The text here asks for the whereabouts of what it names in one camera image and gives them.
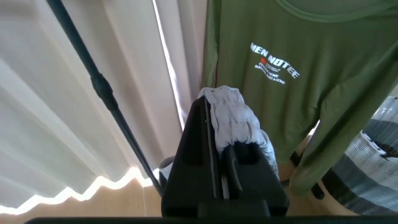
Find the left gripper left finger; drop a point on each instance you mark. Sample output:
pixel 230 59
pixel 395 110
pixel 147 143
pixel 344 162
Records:
pixel 192 168

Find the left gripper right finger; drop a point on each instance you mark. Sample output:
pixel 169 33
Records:
pixel 255 183

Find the pale grey printed garment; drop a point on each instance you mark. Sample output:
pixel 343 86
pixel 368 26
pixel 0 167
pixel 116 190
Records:
pixel 233 118

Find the green long-sleeved shirt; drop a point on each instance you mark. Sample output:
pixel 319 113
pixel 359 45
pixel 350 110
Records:
pixel 280 109

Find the white laundry basket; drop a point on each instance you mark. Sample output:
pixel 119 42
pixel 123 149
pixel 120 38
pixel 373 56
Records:
pixel 367 168

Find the beige curtain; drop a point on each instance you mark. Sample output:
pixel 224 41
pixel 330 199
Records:
pixel 46 109

